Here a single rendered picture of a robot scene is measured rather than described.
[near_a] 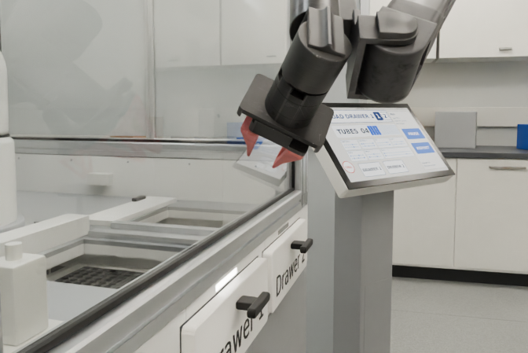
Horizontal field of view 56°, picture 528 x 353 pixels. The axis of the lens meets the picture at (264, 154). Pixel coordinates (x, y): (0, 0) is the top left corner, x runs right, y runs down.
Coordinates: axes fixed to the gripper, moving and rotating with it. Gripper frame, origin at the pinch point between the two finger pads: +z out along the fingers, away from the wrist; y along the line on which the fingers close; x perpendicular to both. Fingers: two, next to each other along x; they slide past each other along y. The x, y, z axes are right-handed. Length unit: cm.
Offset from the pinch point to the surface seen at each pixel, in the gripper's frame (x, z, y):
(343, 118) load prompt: -74, 54, -21
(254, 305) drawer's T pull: 12.1, 14.8, -7.8
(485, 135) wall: -276, 185, -162
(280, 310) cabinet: -2.7, 44.2, -17.7
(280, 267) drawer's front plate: -5.1, 32.8, -12.9
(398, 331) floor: -88, 185, -113
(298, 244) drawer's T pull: -12.6, 34.6, -15.0
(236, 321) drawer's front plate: 13.4, 19.2, -6.9
